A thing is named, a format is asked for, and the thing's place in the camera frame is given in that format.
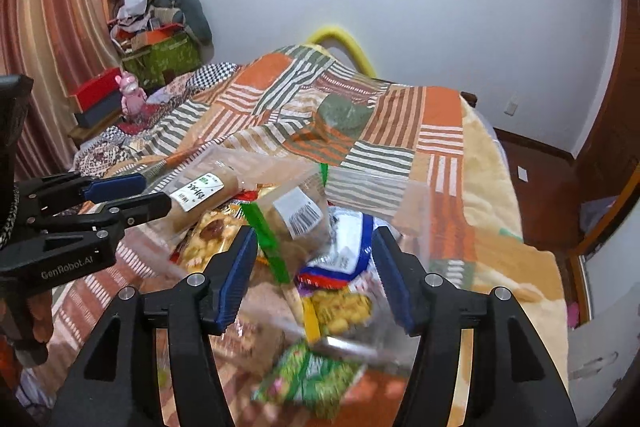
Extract clear bag orange snacks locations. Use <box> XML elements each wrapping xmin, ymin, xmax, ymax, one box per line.
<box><xmin>176</xmin><ymin>202</ymin><xmax>246</xmax><ymax>273</ymax></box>

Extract labelled bread roll pack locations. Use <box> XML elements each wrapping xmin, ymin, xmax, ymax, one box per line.
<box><xmin>154</xmin><ymin>160</ymin><xmax>242</xmax><ymax>237</ymax></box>

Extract clear green-edged cookie bag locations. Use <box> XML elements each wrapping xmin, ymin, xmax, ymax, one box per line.
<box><xmin>241</xmin><ymin>168</ymin><xmax>331</xmax><ymax>285</ymax></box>

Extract green pea snack bag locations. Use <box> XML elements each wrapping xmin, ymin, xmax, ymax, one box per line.
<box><xmin>252</xmin><ymin>341</ymin><xmax>367</xmax><ymax>421</ymax></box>

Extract yellow chips snack bag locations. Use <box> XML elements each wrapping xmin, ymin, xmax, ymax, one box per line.
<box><xmin>300</xmin><ymin>287</ymin><xmax>375</xmax><ymax>345</ymax></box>

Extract blue white snack bag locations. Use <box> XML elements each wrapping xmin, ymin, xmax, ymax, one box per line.
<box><xmin>296</xmin><ymin>206</ymin><xmax>380</xmax><ymax>291</ymax></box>

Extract dark blue box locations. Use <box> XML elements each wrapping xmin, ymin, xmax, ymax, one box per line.
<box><xmin>74</xmin><ymin>91</ymin><xmax>122</xmax><ymax>129</ymax></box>

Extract pink rabbit toy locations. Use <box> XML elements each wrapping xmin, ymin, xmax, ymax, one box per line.
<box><xmin>115</xmin><ymin>72</ymin><xmax>146</xmax><ymax>119</ymax></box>

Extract red gift box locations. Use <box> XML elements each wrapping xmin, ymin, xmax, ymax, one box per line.
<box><xmin>67</xmin><ymin>67</ymin><xmax>120</xmax><ymax>113</ymax></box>

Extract green shopping bag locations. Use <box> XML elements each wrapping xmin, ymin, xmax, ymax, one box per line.
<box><xmin>122</xmin><ymin>32</ymin><xmax>202</xmax><ymax>94</ymax></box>

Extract striped brown curtain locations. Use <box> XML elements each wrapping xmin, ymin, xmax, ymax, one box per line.
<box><xmin>1</xmin><ymin>0</ymin><xmax>124</xmax><ymax>179</ymax></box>

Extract grey pillow on pile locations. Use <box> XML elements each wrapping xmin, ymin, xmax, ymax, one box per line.
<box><xmin>146</xmin><ymin>0</ymin><xmax>213</xmax><ymax>46</ymax></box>

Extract clear plastic storage box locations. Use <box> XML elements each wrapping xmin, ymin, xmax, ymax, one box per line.
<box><xmin>122</xmin><ymin>145</ymin><xmax>431</xmax><ymax>371</ymax></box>

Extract patchwork striped quilt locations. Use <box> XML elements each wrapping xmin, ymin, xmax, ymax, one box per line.
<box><xmin>29</xmin><ymin>43</ymin><xmax>572</xmax><ymax>427</ymax></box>

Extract yellow foam headboard arch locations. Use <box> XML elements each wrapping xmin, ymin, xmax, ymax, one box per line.
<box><xmin>306</xmin><ymin>25</ymin><xmax>376</xmax><ymax>78</ymax></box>

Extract wooden wardrobe frame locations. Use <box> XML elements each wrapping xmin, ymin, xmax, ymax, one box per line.
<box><xmin>570</xmin><ymin>0</ymin><xmax>639</xmax><ymax>324</ymax></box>

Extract wall power socket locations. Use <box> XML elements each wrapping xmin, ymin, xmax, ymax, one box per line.
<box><xmin>504</xmin><ymin>101</ymin><xmax>518</xmax><ymax>116</ymax></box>

